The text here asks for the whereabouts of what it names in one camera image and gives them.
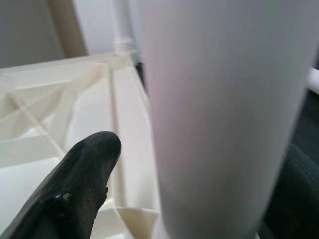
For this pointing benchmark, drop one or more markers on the white plastic table leg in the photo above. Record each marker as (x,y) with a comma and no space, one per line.
(122,25)
(224,112)

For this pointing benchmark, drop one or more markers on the white plastic table top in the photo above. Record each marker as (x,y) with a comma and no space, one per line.
(74,99)

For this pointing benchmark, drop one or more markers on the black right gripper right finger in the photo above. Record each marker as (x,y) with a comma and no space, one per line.
(299,194)

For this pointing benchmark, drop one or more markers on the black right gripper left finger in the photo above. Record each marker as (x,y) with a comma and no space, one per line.
(74,186)

